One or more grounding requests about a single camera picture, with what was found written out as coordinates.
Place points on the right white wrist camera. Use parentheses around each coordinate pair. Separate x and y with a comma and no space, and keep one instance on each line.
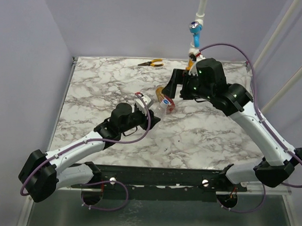
(199,57)

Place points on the aluminium rail frame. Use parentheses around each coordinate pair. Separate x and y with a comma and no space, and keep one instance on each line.
(201,138)

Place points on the gold label drink bottle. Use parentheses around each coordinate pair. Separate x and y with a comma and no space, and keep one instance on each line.
(161,96)

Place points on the orange brass faucet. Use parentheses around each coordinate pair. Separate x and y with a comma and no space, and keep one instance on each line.
(191,61)

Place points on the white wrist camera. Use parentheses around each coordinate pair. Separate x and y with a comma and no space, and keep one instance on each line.
(199,57)
(143,103)

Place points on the blue plastic faucet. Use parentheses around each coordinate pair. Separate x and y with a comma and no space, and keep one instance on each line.
(195,29)

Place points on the white PVC pipe frame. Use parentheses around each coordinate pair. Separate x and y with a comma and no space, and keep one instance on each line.
(254,28)

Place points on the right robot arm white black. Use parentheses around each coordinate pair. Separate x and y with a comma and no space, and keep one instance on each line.
(206,80)

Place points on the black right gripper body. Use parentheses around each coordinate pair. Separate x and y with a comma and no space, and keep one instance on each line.
(182,85)

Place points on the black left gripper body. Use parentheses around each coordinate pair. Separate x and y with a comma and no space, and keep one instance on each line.
(141,119)

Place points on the yellow handled pliers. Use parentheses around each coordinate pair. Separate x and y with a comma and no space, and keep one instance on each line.
(154,63)

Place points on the clear plastic bottle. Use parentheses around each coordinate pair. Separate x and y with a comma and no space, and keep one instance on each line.
(158,111)

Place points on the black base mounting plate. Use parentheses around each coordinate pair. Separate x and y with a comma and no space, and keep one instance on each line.
(156,184)

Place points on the blue white bottle cap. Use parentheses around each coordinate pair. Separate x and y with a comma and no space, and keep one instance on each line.
(164,104)

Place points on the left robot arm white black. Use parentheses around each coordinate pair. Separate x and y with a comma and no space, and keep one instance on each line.
(43,173)

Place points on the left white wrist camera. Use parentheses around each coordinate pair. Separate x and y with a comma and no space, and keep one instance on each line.
(143,103)

